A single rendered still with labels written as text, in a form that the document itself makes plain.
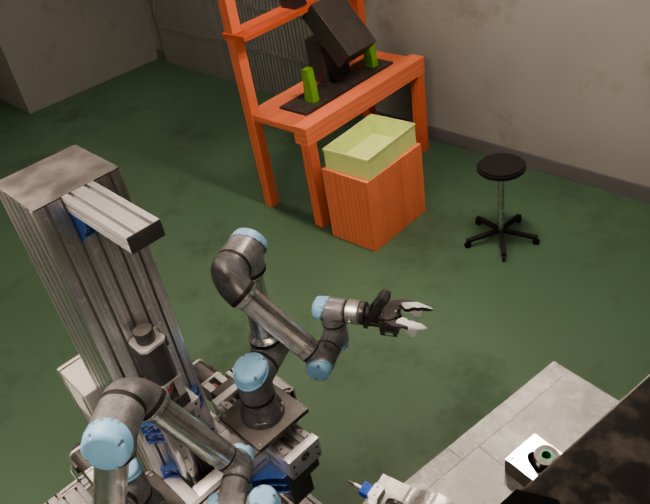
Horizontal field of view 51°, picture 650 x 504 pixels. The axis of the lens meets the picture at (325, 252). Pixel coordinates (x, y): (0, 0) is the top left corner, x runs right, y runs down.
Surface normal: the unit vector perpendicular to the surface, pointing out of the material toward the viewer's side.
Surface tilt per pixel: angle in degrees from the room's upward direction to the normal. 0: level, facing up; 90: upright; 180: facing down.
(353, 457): 0
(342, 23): 48
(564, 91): 90
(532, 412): 0
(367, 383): 0
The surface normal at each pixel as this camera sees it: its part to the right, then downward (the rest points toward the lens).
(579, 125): -0.70, 0.50
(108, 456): -0.05, 0.50
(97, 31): 0.70, 0.34
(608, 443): -0.14, -0.79
